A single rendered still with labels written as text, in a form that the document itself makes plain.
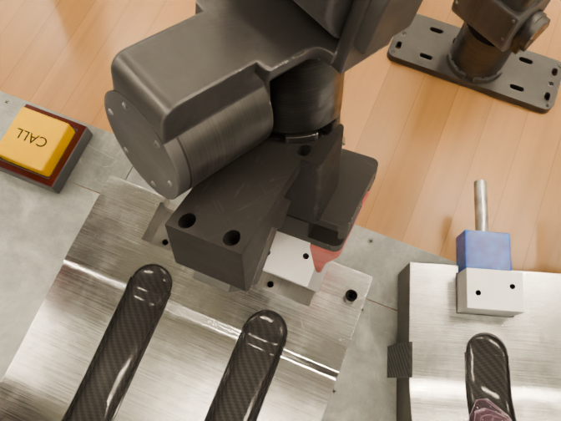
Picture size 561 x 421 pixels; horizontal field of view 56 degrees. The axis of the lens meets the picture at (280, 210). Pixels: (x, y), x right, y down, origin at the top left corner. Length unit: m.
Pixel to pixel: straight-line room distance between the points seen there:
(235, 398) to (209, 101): 0.30
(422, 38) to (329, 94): 0.41
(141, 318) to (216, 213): 0.23
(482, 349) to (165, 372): 0.28
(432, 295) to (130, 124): 0.35
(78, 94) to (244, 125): 0.45
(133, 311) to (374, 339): 0.24
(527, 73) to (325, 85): 0.45
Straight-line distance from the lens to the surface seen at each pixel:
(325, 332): 0.46
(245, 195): 0.27
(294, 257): 0.41
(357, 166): 0.36
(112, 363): 0.49
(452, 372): 0.51
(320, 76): 0.27
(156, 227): 0.51
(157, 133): 0.23
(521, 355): 0.53
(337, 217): 0.32
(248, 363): 0.46
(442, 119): 0.65
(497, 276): 0.51
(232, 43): 0.24
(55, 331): 0.50
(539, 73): 0.71
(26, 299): 0.61
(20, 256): 0.63
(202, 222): 0.26
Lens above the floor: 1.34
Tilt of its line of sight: 71 degrees down
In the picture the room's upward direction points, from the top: 2 degrees counter-clockwise
